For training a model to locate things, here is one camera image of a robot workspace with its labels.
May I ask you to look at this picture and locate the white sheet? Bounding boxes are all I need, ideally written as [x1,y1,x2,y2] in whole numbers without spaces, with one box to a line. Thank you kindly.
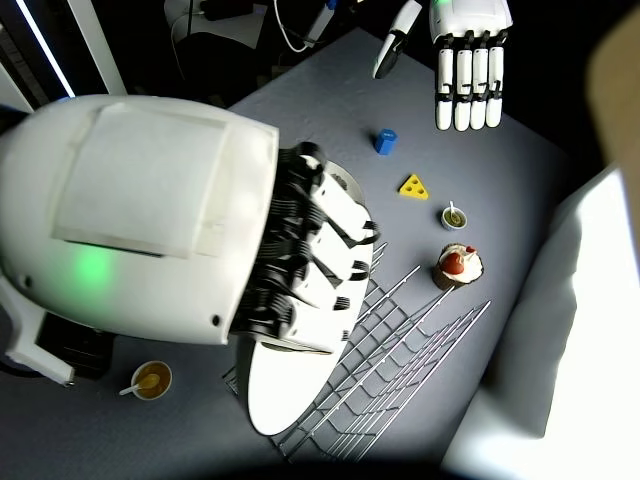
[442,164,640,480]

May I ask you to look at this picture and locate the grey cable adapter blue plug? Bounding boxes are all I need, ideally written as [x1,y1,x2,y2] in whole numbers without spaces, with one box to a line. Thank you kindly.
[304,0,337,44]

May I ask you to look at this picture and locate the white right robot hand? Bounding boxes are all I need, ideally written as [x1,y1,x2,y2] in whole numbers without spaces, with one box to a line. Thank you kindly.
[0,94,382,359]

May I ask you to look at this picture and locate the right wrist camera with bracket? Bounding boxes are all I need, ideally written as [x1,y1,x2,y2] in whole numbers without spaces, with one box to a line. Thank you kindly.
[0,277,116,387]

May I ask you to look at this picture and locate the silver wire dish rack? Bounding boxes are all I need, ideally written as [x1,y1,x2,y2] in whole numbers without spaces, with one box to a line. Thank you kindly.
[222,242,493,464]

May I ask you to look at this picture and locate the white plate two leaf prints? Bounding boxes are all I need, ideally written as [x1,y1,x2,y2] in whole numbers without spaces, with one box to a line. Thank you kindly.
[324,162,365,206]

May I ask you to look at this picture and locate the tan blurry object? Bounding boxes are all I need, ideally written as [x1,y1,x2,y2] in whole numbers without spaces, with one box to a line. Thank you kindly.
[584,0,640,169]

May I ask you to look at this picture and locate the black power strip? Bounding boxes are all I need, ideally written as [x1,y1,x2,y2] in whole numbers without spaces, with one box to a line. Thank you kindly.
[199,0,261,22]

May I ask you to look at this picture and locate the white cable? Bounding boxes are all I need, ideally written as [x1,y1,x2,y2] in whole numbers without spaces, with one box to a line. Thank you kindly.
[273,0,314,54]

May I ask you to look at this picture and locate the small white cup yellow paste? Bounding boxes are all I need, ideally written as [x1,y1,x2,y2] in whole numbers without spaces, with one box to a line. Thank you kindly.
[130,360,174,401]

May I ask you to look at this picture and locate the small white cup green paste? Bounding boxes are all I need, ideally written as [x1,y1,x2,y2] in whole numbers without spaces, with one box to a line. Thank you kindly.
[440,205,469,232]

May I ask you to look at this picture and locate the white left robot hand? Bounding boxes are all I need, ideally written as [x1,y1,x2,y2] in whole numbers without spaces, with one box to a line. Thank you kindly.
[372,0,515,132]

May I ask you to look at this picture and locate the white plate central leaf print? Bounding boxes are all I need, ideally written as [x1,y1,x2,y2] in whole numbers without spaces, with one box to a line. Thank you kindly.
[246,219,375,436]

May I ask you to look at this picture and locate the black rounded base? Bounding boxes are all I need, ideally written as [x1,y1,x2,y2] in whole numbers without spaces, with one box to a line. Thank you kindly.
[172,30,261,96]

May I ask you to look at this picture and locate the blue hexagonal prism block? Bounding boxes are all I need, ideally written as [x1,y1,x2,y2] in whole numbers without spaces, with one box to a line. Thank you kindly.
[373,128,399,156]

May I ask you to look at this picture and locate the yellow triangle block three holes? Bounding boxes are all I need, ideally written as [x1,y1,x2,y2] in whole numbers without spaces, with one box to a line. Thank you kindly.
[398,173,431,201]

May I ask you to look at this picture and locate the white frame post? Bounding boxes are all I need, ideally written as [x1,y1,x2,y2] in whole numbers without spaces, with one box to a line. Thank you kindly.
[14,0,129,99]

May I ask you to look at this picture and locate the toy cupcake with red heart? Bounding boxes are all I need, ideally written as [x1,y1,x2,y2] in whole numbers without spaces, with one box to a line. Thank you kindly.
[432,243,485,291]

